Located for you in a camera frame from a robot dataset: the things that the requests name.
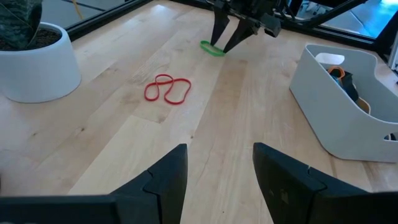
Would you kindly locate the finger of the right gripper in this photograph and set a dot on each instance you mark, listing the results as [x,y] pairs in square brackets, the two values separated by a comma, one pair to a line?
[241,34]
[219,26]

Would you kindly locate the green snake plant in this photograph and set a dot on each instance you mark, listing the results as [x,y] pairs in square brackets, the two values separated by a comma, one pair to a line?
[18,25]

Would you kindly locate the white round plant pot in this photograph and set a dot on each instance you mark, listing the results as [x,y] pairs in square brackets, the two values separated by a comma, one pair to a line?
[40,74]

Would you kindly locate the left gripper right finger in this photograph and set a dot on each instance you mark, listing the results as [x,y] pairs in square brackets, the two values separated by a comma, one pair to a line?
[295,193]

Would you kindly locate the green rubber band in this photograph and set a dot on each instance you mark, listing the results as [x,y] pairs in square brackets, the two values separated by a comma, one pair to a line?
[206,46]

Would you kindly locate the red rubber band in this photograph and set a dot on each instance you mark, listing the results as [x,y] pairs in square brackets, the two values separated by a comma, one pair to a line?
[169,101]

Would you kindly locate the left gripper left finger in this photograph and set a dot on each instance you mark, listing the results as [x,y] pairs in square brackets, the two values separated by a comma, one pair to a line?
[164,186]

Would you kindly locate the orange rubber band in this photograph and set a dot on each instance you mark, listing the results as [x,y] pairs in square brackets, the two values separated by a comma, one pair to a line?
[337,69]

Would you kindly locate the tan rubber band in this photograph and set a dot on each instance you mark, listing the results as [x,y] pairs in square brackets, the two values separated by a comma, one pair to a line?
[364,105]

